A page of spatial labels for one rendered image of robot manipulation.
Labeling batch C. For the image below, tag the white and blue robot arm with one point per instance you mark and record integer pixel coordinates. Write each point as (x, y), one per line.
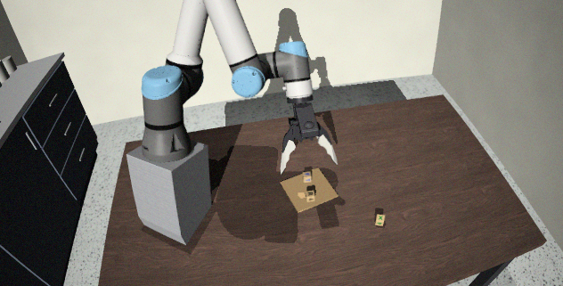
(165, 89)

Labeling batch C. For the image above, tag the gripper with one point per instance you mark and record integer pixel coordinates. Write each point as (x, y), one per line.
(294, 133)

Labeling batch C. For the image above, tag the tan square mat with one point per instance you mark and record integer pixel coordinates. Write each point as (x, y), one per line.
(296, 190)

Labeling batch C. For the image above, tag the cream letter block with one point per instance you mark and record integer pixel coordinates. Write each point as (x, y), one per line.
(380, 220)
(310, 196)
(307, 177)

